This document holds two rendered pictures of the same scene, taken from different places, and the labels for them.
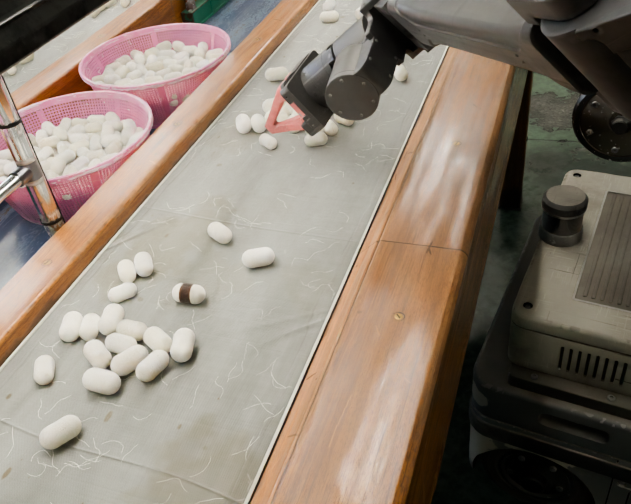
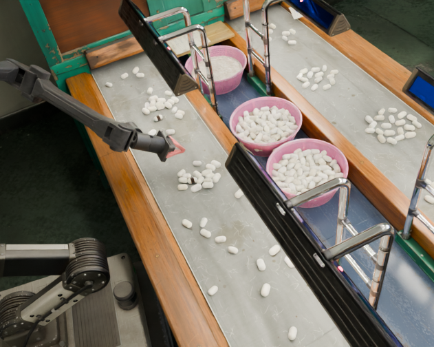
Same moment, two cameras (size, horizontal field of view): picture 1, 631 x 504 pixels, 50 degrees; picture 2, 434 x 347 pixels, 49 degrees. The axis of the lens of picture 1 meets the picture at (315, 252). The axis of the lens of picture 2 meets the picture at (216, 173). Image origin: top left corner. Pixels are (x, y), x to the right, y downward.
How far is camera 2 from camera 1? 205 cm
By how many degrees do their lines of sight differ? 87
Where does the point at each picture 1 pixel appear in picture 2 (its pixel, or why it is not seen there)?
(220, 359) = (137, 116)
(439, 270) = (101, 150)
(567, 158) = not seen: outside the picture
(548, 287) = (120, 270)
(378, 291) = not seen: hidden behind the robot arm
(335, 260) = not seen: hidden behind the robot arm
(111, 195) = (211, 117)
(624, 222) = (105, 325)
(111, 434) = (142, 98)
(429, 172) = (126, 174)
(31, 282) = (193, 95)
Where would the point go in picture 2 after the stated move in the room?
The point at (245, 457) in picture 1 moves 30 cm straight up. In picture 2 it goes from (115, 109) to (92, 46)
